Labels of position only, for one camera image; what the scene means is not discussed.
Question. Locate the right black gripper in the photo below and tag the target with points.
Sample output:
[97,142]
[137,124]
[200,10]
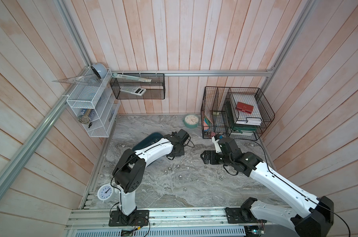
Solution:
[212,153]

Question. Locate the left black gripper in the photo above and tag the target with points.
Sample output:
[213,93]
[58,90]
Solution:
[181,149]

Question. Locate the teal plastic storage box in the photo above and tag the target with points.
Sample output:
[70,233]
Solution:
[149,140]

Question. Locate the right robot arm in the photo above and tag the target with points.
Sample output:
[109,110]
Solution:
[307,215]

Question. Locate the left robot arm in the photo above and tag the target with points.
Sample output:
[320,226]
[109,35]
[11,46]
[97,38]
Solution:
[128,174]

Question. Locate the green round clock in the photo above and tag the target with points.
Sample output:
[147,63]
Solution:
[191,121]

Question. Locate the stack of books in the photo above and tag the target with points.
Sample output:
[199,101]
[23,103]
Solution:
[239,122]

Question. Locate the red notebook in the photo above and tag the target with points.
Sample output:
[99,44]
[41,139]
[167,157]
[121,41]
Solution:
[245,108]

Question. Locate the white calculator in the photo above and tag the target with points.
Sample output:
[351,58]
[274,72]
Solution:
[137,91]

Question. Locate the white alarm clock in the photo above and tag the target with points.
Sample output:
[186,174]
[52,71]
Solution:
[105,193]

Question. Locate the clear triangle ruler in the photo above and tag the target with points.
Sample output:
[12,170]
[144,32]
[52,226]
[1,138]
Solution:
[86,80]

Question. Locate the blue round speaker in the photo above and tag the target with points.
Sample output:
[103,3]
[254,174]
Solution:
[99,70]

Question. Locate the black wire desk organizer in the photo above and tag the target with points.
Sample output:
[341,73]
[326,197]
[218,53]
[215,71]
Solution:
[214,117]

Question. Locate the black wire wall basket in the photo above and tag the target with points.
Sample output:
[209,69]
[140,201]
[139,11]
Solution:
[153,83]

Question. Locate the white wire wall shelf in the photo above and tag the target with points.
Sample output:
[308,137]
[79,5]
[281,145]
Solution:
[95,107]

